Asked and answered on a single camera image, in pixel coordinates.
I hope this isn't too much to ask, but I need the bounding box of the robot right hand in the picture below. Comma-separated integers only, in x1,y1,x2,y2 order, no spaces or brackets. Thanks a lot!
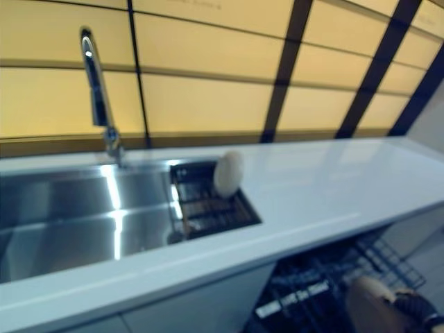
381,287,442,333

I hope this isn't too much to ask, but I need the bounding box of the white round plate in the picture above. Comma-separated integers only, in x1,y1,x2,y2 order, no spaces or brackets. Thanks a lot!
345,275,414,333
212,150,245,199

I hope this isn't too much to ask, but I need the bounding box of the dishwasher lower rack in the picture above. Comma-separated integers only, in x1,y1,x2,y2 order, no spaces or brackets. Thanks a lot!
242,223,427,333

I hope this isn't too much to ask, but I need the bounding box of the white cabinet door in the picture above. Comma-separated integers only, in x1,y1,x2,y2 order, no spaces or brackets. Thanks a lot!
379,194,444,257
119,263,277,333
0,311,135,333

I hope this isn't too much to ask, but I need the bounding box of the black sink drying rack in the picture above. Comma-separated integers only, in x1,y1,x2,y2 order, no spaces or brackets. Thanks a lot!
169,160,263,241

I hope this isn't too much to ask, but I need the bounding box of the stainless steel sink basin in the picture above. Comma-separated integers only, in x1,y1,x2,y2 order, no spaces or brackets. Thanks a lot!
0,159,263,284

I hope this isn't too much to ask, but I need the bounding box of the chrome gooseneck kitchen faucet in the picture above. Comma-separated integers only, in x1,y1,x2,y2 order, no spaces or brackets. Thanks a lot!
79,26,128,168

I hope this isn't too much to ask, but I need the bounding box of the dark wire dishwasher rack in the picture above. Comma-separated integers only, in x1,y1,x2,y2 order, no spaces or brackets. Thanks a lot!
273,227,427,333

